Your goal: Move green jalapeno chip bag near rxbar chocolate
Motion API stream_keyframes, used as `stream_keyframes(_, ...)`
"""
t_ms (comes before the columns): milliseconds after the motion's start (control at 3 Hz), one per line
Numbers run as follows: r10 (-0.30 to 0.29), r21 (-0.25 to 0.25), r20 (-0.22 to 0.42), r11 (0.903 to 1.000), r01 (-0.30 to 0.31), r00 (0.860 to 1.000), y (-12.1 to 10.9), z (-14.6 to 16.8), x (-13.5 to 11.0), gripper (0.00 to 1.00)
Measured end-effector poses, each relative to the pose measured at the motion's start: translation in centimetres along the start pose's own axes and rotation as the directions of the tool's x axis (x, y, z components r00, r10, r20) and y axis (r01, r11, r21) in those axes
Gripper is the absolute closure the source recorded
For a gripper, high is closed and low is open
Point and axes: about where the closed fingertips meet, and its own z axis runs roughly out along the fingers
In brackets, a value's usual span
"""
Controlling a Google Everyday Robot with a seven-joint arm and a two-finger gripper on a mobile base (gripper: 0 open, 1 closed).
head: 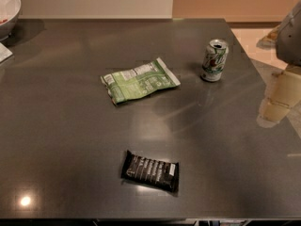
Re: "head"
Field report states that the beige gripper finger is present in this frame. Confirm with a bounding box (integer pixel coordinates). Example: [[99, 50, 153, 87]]
[[270, 65, 301, 107], [261, 98, 290, 122]]

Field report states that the green jalapeno chip bag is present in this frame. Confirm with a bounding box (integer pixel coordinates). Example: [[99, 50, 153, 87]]
[[101, 57, 181, 105]]

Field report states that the black rxbar chocolate bar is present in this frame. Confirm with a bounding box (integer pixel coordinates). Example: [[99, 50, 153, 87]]
[[121, 151, 180, 193]]

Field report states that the green white soda can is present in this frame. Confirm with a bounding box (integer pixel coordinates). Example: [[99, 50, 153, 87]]
[[200, 39, 229, 82]]

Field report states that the white bowl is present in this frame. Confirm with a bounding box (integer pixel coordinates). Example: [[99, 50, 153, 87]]
[[0, 0, 22, 40]]

